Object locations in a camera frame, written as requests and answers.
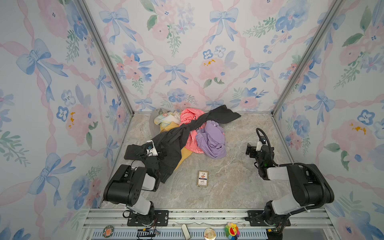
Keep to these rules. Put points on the pink printed cloth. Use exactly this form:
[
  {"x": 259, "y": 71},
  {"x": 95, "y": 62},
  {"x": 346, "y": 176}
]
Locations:
[{"x": 187, "y": 116}]

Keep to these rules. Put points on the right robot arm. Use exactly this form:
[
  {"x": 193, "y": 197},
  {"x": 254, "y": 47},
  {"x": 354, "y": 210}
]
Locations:
[{"x": 309, "y": 189}]

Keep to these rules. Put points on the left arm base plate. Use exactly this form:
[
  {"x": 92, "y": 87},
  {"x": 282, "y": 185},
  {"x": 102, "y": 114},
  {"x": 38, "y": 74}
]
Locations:
[{"x": 156, "y": 218}]

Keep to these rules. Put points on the purple cloth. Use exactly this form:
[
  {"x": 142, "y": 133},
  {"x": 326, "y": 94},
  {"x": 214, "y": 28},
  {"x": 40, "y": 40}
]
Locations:
[{"x": 212, "y": 140}]

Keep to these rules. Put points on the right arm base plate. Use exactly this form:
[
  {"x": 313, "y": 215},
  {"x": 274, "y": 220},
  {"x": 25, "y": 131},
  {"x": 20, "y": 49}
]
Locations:
[{"x": 258, "y": 218}]

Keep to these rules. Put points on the small card box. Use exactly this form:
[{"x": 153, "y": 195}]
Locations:
[{"x": 203, "y": 179}]

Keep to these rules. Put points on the round green badge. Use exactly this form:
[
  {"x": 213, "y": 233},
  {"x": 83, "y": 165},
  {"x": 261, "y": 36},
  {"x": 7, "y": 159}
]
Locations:
[{"x": 108, "y": 231}]

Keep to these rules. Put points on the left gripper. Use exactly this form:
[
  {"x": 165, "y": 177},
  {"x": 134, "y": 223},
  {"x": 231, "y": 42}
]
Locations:
[{"x": 160, "y": 151}]

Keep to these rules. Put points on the corner metal post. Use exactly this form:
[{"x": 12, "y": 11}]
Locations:
[
  {"x": 312, "y": 47},
  {"x": 94, "y": 32}
]

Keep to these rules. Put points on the white clip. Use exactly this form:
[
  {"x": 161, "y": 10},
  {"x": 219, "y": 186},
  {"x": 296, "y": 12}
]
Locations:
[{"x": 186, "y": 232}]

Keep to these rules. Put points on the rainbow flower toy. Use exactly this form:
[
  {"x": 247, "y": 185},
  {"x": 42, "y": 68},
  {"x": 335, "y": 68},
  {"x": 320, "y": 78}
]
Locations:
[{"x": 232, "y": 231}]

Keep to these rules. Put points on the grey cloth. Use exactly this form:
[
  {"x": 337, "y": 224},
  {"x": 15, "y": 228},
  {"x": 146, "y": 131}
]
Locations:
[{"x": 154, "y": 129}]

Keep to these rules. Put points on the right corner metal post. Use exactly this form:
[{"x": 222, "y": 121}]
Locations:
[{"x": 312, "y": 47}]

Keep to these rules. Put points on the black cloth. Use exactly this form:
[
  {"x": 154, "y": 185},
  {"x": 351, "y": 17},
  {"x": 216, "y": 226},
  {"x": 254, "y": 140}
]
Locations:
[{"x": 174, "y": 140}]

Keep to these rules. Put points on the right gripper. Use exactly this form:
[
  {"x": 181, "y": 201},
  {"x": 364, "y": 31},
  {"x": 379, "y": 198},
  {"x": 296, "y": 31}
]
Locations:
[{"x": 252, "y": 150}]

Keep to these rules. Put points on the round cream badge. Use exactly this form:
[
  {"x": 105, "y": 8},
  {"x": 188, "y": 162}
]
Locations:
[{"x": 210, "y": 234}]

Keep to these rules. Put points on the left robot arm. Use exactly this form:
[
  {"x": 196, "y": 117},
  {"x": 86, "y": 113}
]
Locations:
[{"x": 126, "y": 185}]

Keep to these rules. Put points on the yellow cloth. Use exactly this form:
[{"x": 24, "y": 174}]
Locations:
[{"x": 185, "y": 152}]

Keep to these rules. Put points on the aluminium rail frame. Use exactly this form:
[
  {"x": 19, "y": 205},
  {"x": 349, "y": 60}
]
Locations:
[{"x": 315, "y": 225}]

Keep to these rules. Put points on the left corner metal post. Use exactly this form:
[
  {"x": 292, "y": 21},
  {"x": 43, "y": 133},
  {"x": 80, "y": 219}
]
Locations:
[{"x": 94, "y": 32}]

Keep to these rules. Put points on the pale floral cloth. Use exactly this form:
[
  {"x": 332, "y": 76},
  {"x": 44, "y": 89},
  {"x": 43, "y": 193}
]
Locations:
[{"x": 165, "y": 119}]

